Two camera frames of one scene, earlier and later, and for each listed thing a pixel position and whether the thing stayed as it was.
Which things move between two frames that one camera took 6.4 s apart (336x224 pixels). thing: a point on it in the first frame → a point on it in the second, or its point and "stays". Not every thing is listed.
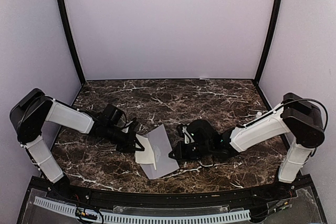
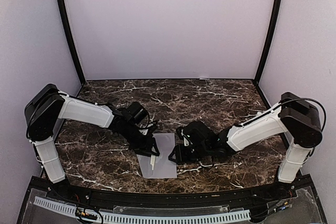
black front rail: x=146 y=199 stays
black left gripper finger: x=142 y=148 → x=152 y=151
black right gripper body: x=201 y=150 stays
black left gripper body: x=123 y=142 → x=136 y=141
